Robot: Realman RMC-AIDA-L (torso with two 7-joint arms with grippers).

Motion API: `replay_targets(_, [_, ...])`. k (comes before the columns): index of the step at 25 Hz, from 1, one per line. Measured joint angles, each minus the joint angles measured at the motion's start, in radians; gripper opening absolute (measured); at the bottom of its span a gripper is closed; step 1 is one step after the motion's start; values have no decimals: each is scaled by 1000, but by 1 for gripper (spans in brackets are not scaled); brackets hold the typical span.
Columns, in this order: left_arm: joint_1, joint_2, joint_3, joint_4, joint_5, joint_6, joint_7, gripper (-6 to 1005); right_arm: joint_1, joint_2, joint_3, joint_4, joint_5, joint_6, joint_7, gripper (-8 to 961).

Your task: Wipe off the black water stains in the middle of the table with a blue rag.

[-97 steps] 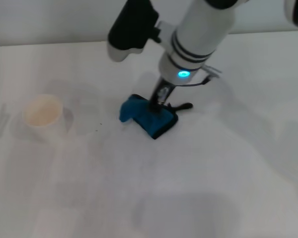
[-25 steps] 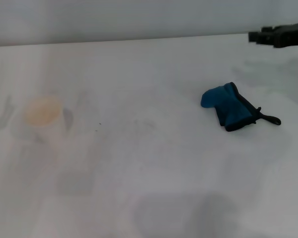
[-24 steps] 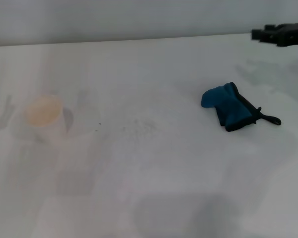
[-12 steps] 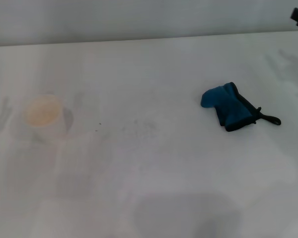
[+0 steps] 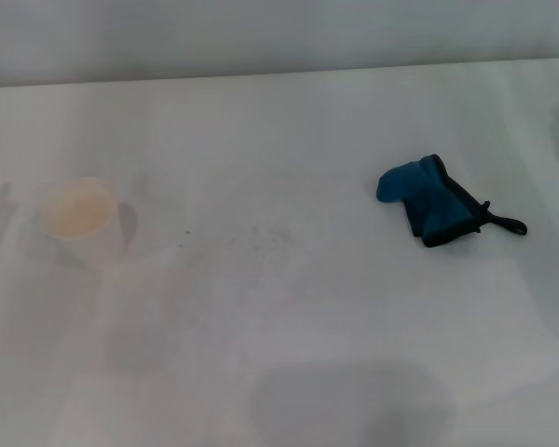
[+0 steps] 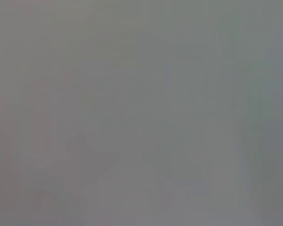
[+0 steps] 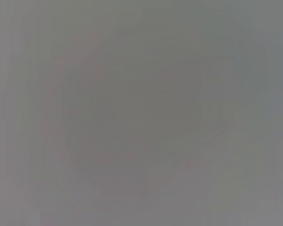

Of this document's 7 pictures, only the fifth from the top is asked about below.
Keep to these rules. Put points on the white paper cup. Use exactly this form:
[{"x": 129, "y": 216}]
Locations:
[{"x": 81, "y": 219}]

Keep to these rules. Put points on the blue rag with black trim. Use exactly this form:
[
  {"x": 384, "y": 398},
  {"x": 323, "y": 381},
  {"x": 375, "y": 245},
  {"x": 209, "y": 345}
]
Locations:
[{"x": 428, "y": 205}]

